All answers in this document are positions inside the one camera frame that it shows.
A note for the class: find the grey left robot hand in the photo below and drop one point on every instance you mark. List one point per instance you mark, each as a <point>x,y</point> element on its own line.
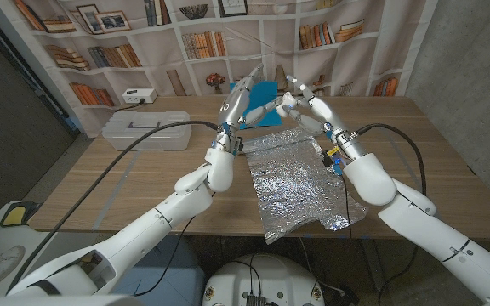
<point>234,108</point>

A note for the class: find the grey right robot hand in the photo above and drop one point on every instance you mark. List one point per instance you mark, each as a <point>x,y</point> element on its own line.
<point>319,112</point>

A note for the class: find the white AirPods case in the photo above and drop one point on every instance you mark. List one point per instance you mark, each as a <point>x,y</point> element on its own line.
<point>286,104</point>

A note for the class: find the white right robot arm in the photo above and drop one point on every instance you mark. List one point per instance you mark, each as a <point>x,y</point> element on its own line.
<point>423,225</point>

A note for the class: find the blue folded origami paper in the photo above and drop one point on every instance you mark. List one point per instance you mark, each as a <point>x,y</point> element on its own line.
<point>264,102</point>

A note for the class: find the aluminum foil sheet with roll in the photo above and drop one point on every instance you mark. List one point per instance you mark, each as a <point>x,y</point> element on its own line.
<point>296,183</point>

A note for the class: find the printed bookshelf backdrop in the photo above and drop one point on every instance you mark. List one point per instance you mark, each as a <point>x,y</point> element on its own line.
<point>245,47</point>

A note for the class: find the clear plastic storage box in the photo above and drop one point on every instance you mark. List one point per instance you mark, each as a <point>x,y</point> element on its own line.
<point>143,127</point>

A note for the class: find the white power strip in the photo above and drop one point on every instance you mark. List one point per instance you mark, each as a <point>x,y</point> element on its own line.
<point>138,95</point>

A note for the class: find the grey metal table leg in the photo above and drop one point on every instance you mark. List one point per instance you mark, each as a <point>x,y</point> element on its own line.
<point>374,263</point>

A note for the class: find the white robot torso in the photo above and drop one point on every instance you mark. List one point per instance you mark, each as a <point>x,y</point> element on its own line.
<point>266,276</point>

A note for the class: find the dark perforated metal panel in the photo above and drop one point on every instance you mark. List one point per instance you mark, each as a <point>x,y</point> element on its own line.
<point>15,127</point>

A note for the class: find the yellow and black pedal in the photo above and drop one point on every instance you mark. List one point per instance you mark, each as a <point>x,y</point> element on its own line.
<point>15,214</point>

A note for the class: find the white floor platform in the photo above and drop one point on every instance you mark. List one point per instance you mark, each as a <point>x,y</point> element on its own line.
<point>36,251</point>

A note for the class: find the white sneaker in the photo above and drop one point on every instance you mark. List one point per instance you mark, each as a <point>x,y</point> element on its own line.
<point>9,259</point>

